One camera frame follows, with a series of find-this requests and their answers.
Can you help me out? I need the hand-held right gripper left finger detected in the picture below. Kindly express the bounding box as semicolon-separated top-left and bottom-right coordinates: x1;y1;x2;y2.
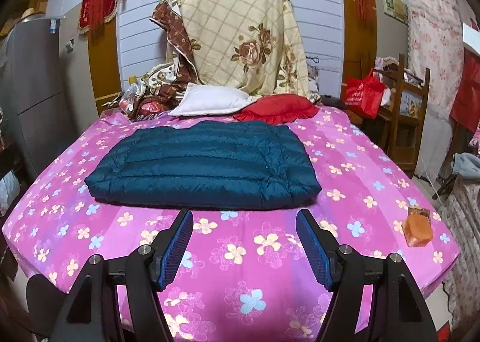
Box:
49;208;194;342

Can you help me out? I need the orange block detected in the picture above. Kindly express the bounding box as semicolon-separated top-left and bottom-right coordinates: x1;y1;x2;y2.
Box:
402;206;434;248

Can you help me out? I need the brown floral cloth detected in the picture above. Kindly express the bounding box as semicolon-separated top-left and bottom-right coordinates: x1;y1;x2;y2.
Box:
129;1;196;121

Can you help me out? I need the grey refrigerator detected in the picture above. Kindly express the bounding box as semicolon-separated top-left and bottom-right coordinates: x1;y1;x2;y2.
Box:
0;14;77;174

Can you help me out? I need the pale floral blanket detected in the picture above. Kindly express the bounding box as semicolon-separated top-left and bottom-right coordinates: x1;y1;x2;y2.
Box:
437;173;480;328

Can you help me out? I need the wooden chair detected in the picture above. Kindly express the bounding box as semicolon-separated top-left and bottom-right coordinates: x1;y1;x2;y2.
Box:
375;53;431;178

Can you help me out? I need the red hanging cloth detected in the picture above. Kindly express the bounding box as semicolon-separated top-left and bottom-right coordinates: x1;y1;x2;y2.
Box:
449;47;480;133

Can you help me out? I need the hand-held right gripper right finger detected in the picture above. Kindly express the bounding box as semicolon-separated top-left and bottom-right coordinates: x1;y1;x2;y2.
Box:
295;209;439;342

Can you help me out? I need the light blue cloth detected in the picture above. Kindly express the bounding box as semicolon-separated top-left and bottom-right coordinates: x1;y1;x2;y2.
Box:
452;152;480;181

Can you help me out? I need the white pillow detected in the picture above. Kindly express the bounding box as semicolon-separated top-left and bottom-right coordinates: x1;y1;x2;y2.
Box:
168;82;259;118

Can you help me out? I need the small wall picture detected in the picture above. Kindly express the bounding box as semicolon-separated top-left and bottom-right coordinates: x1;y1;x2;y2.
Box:
382;0;409;24

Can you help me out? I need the teal down jacket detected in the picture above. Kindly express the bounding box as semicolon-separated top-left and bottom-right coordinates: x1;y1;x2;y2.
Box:
84;120;322;211

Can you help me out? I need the red ruffled pillow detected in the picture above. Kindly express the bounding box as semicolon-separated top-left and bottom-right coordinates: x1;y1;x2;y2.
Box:
233;94;320;125

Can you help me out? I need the red shopping bag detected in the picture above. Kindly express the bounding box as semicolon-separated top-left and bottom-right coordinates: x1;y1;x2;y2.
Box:
343;68;387;119

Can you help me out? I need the red patterned packet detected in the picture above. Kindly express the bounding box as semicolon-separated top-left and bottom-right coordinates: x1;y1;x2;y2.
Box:
136;100;163;122

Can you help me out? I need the cream floral quilt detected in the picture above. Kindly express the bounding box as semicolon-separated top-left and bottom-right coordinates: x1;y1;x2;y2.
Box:
140;0;321;103

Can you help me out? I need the pink floral hanging quilt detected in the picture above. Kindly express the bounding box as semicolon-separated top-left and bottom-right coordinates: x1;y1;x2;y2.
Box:
404;0;466;181

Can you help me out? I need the pink floral bedsheet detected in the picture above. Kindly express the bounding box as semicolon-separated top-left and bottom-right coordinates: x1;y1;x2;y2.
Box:
2;104;461;342

